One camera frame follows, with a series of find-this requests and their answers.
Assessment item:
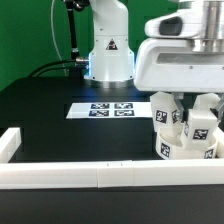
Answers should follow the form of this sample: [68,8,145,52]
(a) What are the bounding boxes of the white cable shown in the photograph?
[50,0,70,78]

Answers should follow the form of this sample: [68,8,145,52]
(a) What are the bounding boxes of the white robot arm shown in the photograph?
[84,0,224,118]

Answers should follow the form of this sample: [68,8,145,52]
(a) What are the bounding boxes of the white marker sheet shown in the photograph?
[66,102,152,119]

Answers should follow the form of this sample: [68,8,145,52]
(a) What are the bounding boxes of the white U-shaped fence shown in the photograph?
[0,127,224,189]

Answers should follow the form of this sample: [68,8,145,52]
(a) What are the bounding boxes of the white round stool seat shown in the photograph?
[156,128,224,160]

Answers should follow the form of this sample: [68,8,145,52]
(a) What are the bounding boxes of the black cables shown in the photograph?
[27,59,89,79]

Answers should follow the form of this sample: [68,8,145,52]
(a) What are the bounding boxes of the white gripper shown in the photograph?
[134,8,224,122]

